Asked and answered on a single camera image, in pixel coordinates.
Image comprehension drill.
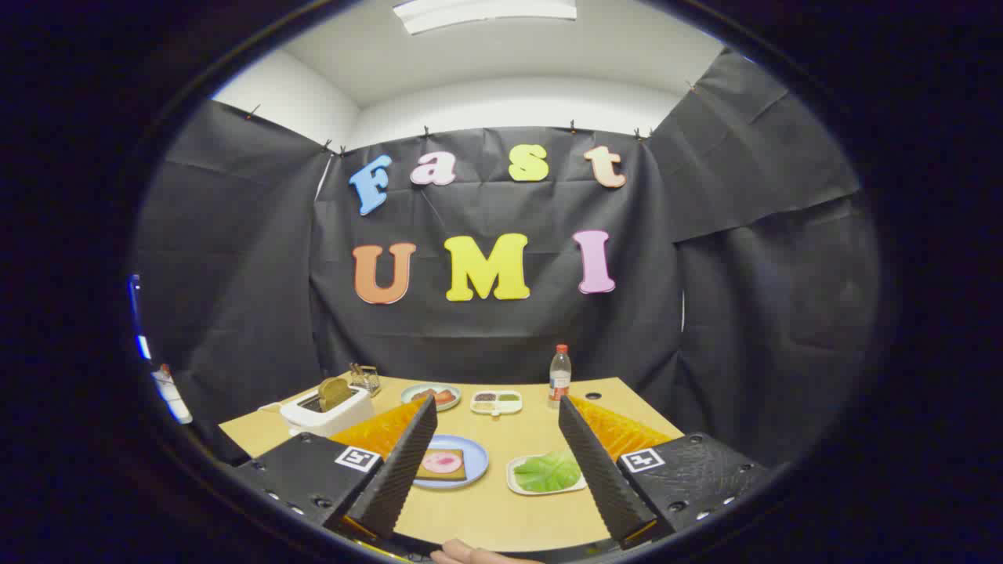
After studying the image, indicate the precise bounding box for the ceiling light panel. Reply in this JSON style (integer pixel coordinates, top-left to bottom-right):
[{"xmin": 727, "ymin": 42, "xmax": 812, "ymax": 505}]
[{"xmin": 392, "ymin": 0, "xmax": 578, "ymax": 36}]

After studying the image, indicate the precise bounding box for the black backdrop cloth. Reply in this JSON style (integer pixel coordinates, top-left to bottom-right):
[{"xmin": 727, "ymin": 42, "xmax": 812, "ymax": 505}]
[{"xmin": 133, "ymin": 47, "xmax": 882, "ymax": 471}]

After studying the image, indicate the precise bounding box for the green lettuce leaf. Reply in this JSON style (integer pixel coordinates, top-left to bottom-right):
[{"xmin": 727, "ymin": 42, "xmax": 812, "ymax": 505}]
[{"xmin": 513, "ymin": 449, "xmax": 582, "ymax": 494}]

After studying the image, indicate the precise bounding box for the white toaster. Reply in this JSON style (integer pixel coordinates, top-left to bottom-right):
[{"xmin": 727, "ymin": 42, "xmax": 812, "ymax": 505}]
[{"xmin": 278, "ymin": 384, "xmax": 375, "ymax": 438}]

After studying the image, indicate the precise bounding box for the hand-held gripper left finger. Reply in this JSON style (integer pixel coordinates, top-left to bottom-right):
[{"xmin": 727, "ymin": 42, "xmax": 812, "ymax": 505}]
[{"xmin": 231, "ymin": 394, "xmax": 440, "ymax": 543}]

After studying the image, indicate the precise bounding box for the pale green plate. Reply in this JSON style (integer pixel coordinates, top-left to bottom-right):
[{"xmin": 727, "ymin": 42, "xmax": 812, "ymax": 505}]
[{"xmin": 400, "ymin": 382, "xmax": 462, "ymax": 413}]

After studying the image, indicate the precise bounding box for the brown toast slice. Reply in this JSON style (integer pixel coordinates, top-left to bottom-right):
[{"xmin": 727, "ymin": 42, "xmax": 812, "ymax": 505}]
[{"xmin": 317, "ymin": 377, "xmax": 355, "ymax": 412}]

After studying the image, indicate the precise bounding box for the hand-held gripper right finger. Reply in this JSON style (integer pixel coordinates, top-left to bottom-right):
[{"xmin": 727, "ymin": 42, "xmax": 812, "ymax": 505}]
[{"xmin": 556, "ymin": 394, "xmax": 777, "ymax": 551}]

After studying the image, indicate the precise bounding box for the blue round plate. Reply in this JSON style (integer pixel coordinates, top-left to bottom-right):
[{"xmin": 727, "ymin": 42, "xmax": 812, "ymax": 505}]
[{"xmin": 413, "ymin": 434, "xmax": 490, "ymax": 491}]

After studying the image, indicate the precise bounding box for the tan bread slice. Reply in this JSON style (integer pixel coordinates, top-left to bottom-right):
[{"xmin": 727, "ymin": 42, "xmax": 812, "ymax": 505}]
[{"xmin": 415, "ymin": 448, "xmax": 469, "ymax": 482}]

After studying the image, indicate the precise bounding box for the clear plastic bottle red cap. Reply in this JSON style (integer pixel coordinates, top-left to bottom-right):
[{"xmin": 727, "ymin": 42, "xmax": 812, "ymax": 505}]
[{"xmin": 549, "ymin": 344, "xmax": 573, "ymax": 410}]

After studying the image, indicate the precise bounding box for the white divided tray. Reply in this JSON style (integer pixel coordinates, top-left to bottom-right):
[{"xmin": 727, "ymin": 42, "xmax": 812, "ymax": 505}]
[{"xmin": 470, "ymin": 390, "xmax": 523, "ymax": 418}]

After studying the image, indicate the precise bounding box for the white square plate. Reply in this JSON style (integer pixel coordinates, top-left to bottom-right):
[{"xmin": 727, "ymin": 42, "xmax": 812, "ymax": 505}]
[{"xmin": 506, "ymin": 453, "xmax": 588, "ymax": 497}]

